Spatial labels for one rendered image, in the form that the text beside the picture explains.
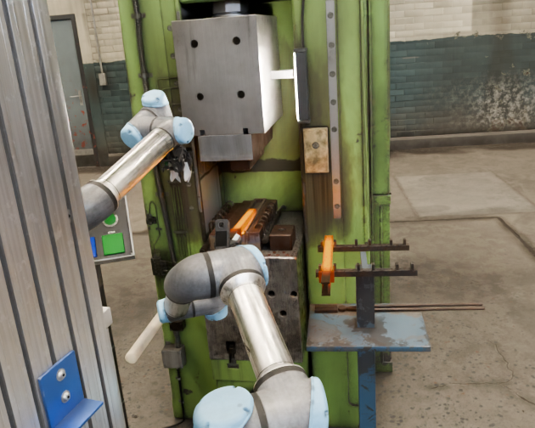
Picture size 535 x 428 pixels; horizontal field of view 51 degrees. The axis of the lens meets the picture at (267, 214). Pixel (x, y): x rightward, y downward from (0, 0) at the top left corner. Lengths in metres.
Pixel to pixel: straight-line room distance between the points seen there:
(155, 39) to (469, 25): 6.32
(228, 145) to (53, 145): 1.26
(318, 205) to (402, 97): 5.93
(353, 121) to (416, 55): 5.93
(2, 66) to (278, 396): 0.74
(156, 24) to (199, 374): 1.51
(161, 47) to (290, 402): 1.48
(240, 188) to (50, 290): 1.81
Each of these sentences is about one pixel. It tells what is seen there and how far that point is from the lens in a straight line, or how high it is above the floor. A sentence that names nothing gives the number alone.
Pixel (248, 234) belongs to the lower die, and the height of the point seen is 0.98.
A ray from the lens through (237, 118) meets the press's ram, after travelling 2.00.
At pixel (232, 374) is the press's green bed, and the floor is 0.40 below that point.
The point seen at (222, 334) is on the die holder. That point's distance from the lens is 2.26.
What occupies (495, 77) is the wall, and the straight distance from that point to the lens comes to 8.28.
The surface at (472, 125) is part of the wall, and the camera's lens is 8.28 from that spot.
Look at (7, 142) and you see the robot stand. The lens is 0.78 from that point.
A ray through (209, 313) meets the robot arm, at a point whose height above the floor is 0.88.
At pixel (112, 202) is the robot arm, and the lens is 1.41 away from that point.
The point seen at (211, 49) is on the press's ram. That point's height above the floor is 1.66.
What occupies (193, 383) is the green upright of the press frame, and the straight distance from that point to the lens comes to 2.68.
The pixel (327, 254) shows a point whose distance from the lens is 1.86.
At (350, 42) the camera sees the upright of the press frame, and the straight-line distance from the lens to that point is 2.08.
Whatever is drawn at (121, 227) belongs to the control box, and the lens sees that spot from 2.13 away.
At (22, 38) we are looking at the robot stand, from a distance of 0.81.
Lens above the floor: 1.70
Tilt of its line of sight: 18 degrees down
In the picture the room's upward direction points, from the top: 4 degrees counter-clockwise
